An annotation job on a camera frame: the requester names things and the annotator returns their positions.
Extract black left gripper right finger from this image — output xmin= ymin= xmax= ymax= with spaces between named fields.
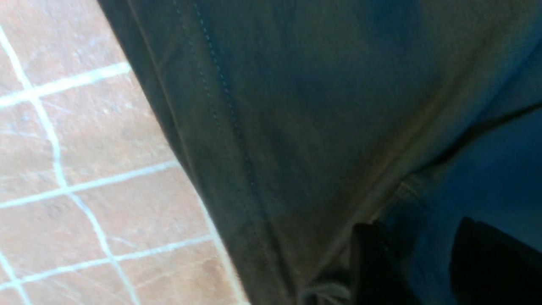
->
xmin=450 ymin=217 xmax=542 ymax=305

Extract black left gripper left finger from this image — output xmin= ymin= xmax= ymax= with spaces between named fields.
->
xmin=350 ymin=223 xmax=420 ymax=305

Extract dark gray long-sleeve shirt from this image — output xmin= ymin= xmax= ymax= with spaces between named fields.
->
xmin=99 ymin=0 xmax=541 ymax=305

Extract pink grid-pattern tablecloth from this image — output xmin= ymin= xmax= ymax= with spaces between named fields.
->
xmin=0 ymin=0 xmax=248 ymax=305

